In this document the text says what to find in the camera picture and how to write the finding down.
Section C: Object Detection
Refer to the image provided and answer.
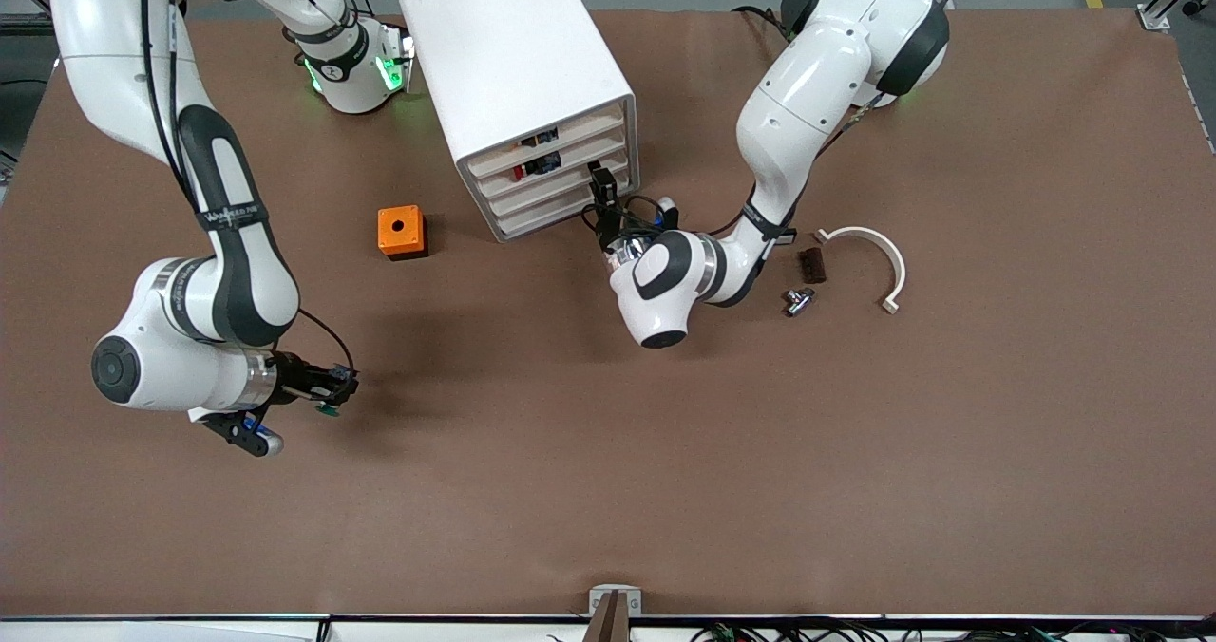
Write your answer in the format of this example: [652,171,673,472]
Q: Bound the white drawer holding green button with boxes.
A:
[483,155,632,217]

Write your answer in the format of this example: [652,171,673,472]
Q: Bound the white drawer with red button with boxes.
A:
[475,134,630,198]

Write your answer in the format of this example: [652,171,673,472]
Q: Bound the empty white drawer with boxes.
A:
[492,175,636,240]

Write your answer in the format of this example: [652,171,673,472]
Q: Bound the white drawer cabinet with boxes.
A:
[399,0,640,244]

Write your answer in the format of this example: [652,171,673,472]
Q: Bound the white curved pipe clamp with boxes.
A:
[814,226,907,315]

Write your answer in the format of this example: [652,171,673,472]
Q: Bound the white board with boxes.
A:
[0,620,329,642]

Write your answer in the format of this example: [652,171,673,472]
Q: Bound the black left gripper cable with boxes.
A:
[581,194,666,244]

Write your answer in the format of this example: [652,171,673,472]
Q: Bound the white drawer with black switch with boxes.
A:
[465,110,630,179]

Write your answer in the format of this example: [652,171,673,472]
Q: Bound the orange button enclosure box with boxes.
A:
[377,205,428,261]

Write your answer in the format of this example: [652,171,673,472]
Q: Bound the black left base cable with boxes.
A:
[731,4,794,45]

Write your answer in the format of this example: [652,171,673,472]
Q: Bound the grey metal bracket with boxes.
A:
[588,584,643,617]

